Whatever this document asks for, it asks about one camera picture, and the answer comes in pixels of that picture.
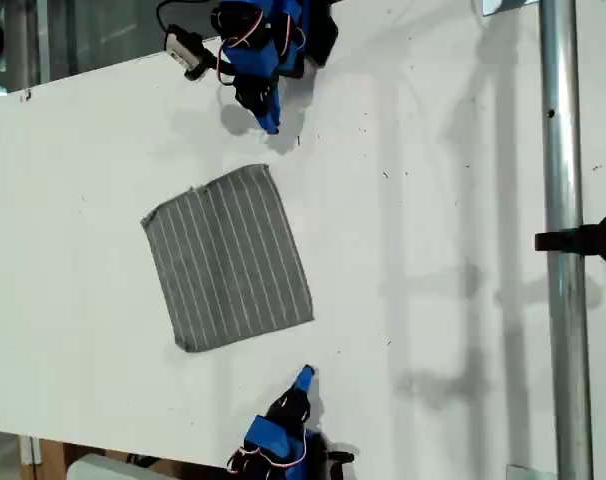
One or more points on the grey white-striped towel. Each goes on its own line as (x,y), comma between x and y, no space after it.
(230,257)

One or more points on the white plastic box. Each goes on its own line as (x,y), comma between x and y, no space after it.
(103,470)

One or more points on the wooden table leg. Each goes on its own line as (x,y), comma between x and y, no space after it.
(45,457)

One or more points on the black clamp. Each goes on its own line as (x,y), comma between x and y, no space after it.
(583,239)

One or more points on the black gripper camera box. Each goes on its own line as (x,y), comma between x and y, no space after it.
(340,462)
(188,50)

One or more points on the steel post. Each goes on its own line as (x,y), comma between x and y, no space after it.
(563,250)

